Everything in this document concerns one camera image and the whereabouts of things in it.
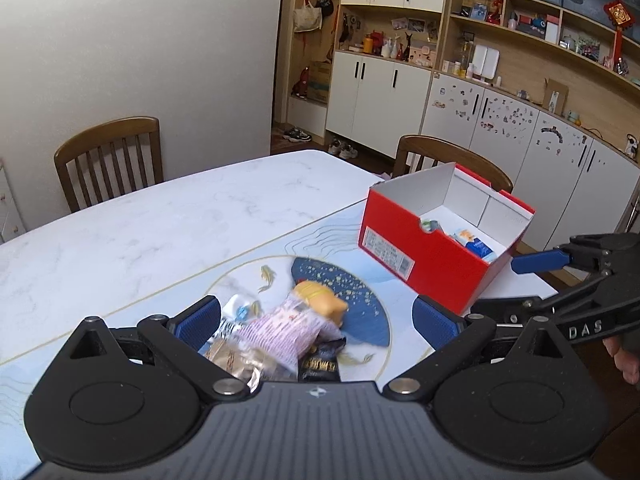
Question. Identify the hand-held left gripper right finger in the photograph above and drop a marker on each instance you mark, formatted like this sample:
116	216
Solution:
435	320

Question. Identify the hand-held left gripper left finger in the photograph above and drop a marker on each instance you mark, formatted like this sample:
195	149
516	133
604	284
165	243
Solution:
200	317

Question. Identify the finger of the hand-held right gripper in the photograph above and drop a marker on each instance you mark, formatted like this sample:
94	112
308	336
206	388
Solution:
505	307
540	261

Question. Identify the white sausage packet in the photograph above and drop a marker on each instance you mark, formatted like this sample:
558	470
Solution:
239	312

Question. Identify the silver snack packet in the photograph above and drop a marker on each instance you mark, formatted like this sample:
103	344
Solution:
235	360

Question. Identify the red cardboard box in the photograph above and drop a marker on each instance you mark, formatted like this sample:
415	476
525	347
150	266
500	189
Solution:
425	260

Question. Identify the purple bread packet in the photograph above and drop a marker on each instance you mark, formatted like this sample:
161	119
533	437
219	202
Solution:
285	332

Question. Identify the yellow bun packet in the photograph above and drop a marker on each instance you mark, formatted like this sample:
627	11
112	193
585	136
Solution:
320	300

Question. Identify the black snack packet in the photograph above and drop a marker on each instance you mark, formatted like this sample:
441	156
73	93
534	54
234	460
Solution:
320	362

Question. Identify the white marble desktop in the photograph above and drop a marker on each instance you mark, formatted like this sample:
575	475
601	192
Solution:
150	220

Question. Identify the person's right hand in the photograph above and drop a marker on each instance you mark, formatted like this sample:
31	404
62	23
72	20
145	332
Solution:
627	365

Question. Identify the blue orange snack packet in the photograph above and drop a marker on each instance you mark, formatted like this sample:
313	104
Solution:
477	246

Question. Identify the teal white small packet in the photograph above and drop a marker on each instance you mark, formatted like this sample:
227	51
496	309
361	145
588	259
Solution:
430	224

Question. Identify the long white stickered cabinet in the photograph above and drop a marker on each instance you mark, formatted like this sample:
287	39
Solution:
525	150

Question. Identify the brown wooden chair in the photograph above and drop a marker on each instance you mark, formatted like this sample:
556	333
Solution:
110	160
450	157

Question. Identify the open brown cardboard box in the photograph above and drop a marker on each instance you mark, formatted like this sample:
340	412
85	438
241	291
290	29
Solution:
556	95

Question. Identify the pair of white sneakers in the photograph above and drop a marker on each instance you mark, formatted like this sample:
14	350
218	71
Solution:
342	150

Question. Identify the white folding mirror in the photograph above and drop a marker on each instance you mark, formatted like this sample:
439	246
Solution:
486	62

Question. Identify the pair of black sneakers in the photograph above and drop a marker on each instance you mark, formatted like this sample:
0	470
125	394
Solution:
297	135

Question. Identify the clear tall bottle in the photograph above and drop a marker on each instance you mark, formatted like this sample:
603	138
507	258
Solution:
466	55

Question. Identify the white drawer cabinet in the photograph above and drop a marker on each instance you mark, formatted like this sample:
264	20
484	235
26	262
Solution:
10	205

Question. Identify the white two-door cabinet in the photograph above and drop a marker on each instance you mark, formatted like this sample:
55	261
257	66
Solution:
380	102

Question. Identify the pink box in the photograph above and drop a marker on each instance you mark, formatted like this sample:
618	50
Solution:
424	56

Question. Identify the red bag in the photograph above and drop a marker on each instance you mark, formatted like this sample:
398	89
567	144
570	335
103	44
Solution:
301	85

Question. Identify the red knot ornament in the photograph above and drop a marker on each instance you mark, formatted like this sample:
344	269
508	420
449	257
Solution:
618	15

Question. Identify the cardboard box with print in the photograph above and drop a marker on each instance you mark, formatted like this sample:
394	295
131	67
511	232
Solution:
319	82

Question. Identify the yellow bottle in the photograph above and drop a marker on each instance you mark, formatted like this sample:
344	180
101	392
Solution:
369	45

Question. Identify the beige tote bag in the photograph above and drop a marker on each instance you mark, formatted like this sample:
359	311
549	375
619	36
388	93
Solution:
306	17

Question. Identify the black cap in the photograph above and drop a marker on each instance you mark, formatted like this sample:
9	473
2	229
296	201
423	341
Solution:
325	6

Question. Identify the wooden wall shelf unit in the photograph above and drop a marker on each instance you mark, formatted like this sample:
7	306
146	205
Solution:
530	55

